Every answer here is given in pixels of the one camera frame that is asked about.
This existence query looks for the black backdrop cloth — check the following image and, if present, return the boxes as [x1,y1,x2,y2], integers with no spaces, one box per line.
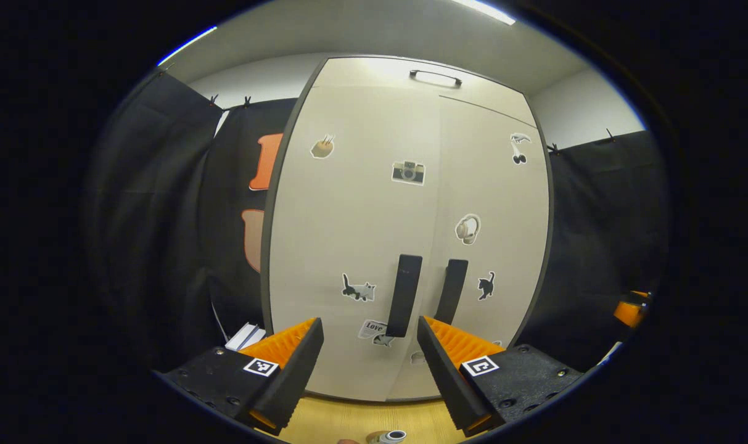
[84,71,667,371]

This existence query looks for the black door handle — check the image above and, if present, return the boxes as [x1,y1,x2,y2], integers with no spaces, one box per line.
[385,254,424,338]
[434,259,469,326]

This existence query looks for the white cabinet door camera sticker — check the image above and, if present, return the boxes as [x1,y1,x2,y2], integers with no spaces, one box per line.
[268,83,442,403]

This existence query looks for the white cabinet drawer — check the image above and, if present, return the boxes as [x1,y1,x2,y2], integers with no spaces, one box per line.
[300,57,538,127]

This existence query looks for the black drawer handle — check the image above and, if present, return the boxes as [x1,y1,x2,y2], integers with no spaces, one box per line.
[409,69,462,88]

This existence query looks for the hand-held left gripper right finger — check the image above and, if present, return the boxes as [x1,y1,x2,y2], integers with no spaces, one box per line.
[417,316,587,437]

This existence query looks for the white grey wooden cabinet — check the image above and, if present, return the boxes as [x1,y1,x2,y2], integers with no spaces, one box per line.
[260,54,556,405]

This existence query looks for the white cabinet door headphones sticker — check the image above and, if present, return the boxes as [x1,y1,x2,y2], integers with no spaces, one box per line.
[389,96,551,401]

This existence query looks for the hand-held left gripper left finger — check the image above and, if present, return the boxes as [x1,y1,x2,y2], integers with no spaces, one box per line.
[155,317,325,435]

